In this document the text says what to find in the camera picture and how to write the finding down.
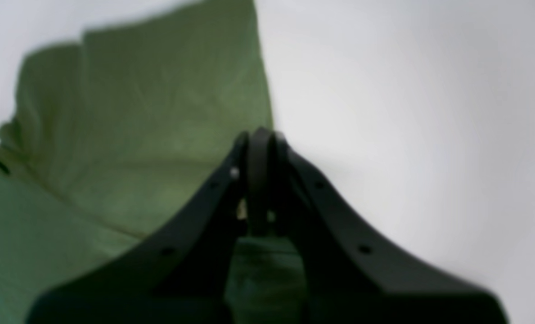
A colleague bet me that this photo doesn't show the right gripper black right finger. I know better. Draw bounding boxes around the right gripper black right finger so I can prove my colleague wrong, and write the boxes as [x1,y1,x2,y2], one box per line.
[249,127,508,324]

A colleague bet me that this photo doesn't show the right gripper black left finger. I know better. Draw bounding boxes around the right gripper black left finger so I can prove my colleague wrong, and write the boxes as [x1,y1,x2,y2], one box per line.
[26,132,249,324]

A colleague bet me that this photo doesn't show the olive green T-shirt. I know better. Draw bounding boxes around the olive green T-shirt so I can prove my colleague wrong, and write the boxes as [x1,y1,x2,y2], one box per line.
[0,0,306,324]

